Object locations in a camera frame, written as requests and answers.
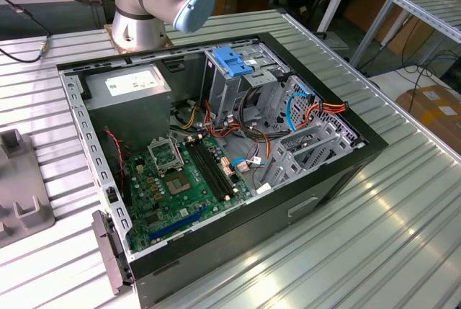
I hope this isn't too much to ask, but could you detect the grey metal disk bay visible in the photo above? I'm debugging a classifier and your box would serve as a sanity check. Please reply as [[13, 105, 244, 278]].
[[259, 121, 363, 197]]

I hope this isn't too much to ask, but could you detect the green motherboard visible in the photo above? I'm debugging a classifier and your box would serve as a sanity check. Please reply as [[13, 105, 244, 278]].
[[122, 132, 253, 254]]

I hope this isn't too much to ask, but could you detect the brown cardboard sheet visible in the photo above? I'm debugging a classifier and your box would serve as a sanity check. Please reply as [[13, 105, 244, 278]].
[[344, 0, 435, 56]]

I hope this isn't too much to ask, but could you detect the red black twisted wire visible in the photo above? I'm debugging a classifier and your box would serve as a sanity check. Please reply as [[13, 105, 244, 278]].
[[103, 127, 127, 194]]

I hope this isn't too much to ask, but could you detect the black wire bundle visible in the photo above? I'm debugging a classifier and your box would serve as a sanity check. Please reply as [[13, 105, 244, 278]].
[[237, 85, 285, 143]]

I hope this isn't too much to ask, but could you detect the blue expansion slot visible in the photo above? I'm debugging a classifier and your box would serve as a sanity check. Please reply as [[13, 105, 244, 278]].
[[148, 205, 209, 241]]

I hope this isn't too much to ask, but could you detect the blue plastic cage latch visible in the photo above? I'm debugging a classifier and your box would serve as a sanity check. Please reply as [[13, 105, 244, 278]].
[[212, 46, 254, 78]]

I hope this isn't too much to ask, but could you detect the black RAM slot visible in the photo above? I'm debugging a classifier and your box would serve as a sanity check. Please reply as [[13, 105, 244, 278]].
[[186, 140, 223, 202], [200, 138, 238, 200], [190, 139, 228, 202], [195, 138, 233, 201]]

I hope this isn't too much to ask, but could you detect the grey plastic card retainer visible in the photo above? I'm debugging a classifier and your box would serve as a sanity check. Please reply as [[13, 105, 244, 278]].
[[91, 210, 135, 295]]

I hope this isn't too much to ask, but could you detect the grey optical drive cage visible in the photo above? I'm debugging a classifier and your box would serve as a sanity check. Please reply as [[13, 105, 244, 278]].
[[200, 44, 292, 126]]

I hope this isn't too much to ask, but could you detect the grey power supply unit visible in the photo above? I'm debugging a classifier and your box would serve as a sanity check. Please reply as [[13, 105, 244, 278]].
[[83, 63, 173, 151]]

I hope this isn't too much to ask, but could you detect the yellow wire bundle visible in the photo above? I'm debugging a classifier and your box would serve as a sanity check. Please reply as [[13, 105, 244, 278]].
[[175, 102, 201, 130]]

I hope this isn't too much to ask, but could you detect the blue data wire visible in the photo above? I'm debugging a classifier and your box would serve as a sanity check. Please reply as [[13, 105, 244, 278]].
[[287, 84, 316, 133]]

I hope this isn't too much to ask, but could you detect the metal locking lever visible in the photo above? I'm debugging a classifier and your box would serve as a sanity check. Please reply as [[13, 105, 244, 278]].
[[168, 135, 181, 166]]

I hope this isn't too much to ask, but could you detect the metal slat shelf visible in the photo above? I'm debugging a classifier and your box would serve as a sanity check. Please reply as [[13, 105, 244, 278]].
[[349, 0, 461, 68]]

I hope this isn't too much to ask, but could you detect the short blue wire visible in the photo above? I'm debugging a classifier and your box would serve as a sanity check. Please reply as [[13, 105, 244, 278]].
[[230, 156, 267, 173]]

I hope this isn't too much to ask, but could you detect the orange yellow power wire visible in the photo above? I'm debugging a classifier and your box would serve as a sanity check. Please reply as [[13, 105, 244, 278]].
[[304, 101, 351, 130]]

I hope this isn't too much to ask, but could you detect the black PC case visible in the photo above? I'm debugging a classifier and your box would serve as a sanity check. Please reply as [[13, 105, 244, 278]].
[[56, 31, 389, 308]]

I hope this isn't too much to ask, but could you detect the brown cardboard box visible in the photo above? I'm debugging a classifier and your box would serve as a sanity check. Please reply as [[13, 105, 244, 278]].
[[395, 84, 461, 144]]

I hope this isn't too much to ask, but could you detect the metal socket cover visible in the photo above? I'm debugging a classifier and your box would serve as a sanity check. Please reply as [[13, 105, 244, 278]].
[[146, 136, 182, 175]]

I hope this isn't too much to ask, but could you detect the red orange wire bundle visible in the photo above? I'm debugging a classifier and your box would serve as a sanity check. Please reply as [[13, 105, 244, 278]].
[[201, 99, 241, 141]]

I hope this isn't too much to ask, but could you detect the grey parts rack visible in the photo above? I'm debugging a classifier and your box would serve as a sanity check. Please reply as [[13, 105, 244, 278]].
[[0, 128, 55, 248]]

